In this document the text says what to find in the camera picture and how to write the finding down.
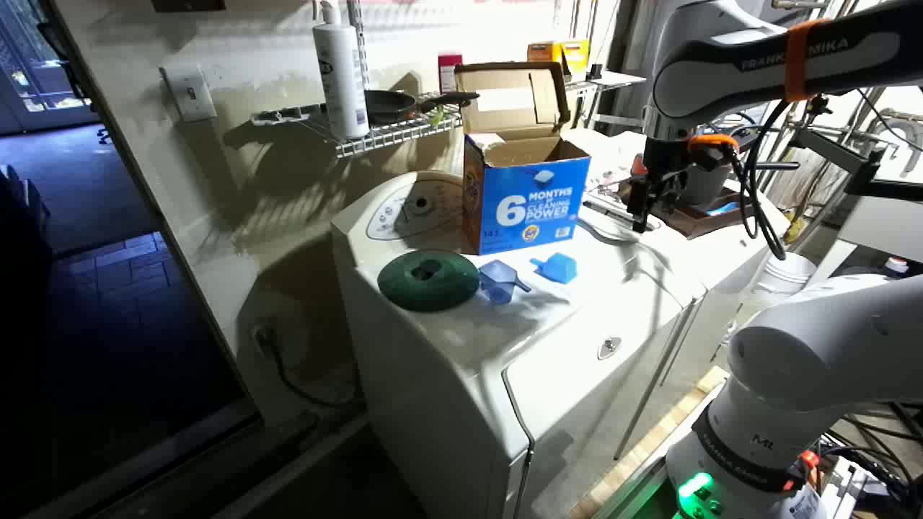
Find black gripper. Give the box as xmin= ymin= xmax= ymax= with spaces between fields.
xmin=626 ymin=140 xmax=692 ymax=235

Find small solid blue cup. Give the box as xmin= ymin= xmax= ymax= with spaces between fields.
xmin=530 ymin=251 xmax=580 ymax=284

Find brown wooden tray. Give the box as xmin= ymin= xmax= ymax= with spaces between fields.
xmin=653 ymin=185 xmax=761 ymax=241

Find grey cooking pot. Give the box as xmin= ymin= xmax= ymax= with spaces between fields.
xmin=676 ymin=154 xmax=737 ymax=209

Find white dryer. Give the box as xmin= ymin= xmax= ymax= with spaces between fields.
xmin=574 ymin=125 xmax=794 ymax=464

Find blue cardboard detergent box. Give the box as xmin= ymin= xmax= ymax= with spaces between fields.
xmin=454 ymin=61 xmax=595 ymax=257

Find yellow box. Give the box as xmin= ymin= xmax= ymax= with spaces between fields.
xmin=525 ymin=36 xmax=592 ymax=79

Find round green bowl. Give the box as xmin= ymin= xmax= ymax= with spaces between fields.
xmin=375 ymin=248 xmax=481 ymax=313

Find pink container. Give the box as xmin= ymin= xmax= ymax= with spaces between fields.
xmin=437 ymin=52 xmax=464 ymax=98

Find brown cardboard box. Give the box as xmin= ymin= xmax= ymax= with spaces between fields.
xmin=251 ymin=98 xmax=467 ymax=160

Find black frying pan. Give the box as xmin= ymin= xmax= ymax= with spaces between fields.
xmin=360 ymin=87 xmax=481 ymax=125

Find green plastic part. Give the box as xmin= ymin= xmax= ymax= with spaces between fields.
xmin=676 ymin=470 xmax=727 ymax=519

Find tall white bottle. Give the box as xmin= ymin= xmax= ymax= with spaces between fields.
xmin=311 ymin=0 xmax=373 ymax=144

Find translucent blue handled scoop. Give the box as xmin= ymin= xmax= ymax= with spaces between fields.
xmin=477 ymin=257 xmax=533 ymax=307

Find black wall power cord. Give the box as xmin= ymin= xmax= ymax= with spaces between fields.
xmin=251 ymin=322 xmax=365 ymax=411

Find white wall outlet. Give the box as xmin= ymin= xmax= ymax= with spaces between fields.
xmin=158 ymin=62 xmax=219 ymax=124

